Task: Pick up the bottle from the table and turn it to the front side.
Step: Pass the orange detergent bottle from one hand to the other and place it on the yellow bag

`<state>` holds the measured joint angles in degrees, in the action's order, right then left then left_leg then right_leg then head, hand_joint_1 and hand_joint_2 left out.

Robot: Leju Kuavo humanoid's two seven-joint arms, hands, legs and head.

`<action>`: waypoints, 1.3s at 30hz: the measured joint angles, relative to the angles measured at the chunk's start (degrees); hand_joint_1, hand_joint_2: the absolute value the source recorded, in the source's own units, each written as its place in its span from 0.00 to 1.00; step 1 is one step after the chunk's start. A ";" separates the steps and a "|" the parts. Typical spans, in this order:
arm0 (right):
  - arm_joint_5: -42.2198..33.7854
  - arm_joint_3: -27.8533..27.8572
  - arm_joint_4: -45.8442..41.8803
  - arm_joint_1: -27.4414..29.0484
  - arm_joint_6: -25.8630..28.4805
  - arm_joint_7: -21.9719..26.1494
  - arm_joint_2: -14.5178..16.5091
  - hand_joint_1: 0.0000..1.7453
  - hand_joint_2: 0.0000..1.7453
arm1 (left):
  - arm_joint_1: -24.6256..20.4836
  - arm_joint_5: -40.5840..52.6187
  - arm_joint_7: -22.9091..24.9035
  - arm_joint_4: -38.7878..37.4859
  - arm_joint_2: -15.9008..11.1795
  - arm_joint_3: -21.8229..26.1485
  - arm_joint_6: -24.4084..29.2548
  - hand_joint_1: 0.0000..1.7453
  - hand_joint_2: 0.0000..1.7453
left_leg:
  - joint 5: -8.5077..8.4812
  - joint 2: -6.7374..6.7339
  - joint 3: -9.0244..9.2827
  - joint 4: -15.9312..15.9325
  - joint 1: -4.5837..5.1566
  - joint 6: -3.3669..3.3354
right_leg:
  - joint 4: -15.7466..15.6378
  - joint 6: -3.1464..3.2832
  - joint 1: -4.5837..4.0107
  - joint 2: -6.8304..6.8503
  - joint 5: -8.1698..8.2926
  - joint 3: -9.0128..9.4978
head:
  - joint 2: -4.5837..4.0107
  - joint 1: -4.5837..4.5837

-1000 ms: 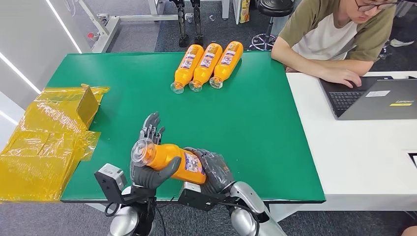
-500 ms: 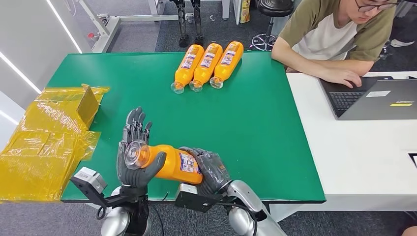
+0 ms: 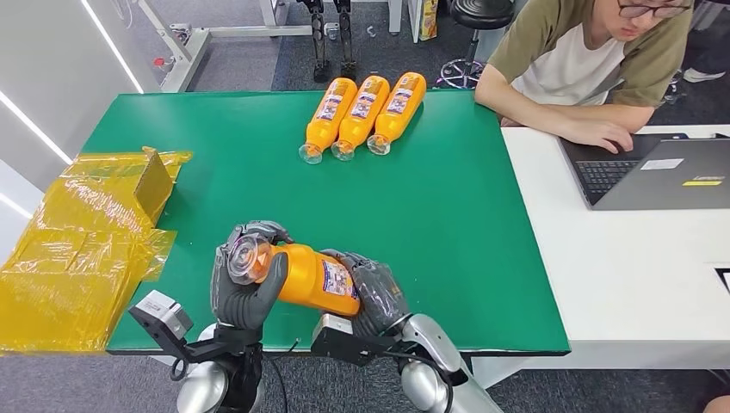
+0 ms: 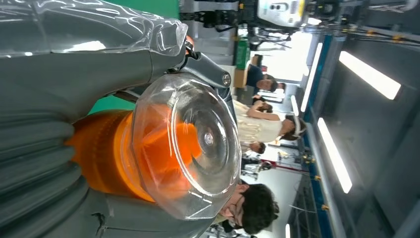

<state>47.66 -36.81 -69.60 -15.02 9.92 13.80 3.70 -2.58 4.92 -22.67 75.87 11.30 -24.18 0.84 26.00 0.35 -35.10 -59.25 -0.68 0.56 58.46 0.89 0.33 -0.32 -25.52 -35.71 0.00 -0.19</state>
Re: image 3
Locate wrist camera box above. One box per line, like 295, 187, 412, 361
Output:
310, 313, 400, 367
127, 289, 195, 357

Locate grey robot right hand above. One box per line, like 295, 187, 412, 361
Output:
320, 249, 411, 338

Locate person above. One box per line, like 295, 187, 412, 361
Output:
474, 0, 697, 154

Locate thin black cable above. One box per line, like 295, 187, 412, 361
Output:
259, 339, 300, 413

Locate long black arm cable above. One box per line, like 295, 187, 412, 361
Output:
387, 350, 455, 413

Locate white shoe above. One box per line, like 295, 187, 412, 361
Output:
682, 67, 727, 84

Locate black eyeglasses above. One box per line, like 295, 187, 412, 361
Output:
617, 0, 691, 19

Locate black stand leg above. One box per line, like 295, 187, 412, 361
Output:
299, 0, 332, 85
334, 0, 359, 80

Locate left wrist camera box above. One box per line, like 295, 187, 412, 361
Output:
127, 289, 195, 357

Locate grey laptop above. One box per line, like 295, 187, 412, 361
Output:
557, 133, 730, 212

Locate yellow plastic wrapped box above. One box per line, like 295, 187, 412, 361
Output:
0, 146, 195, 354

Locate orange printed carton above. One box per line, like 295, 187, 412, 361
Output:
420, 0, 439, 42

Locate orange bottle with clear cap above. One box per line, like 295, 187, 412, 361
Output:
331, 75, 391, 163
227, 235, 363, 317
367, 71, 428, 156
299, 77, 359, 165

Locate black round stool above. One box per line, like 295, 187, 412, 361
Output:
436, 0, 515, 90

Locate person's right hand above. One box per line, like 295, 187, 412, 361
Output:
561, 120, 634, 154

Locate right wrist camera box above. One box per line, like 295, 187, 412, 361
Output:
310, 313, 400, 367

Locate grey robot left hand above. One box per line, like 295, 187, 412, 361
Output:
209, 220, 294, 332

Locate white metal frame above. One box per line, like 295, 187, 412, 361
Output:
136, 0, 337, 94

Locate white upright panel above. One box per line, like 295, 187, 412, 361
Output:
407, 0, 424, 46

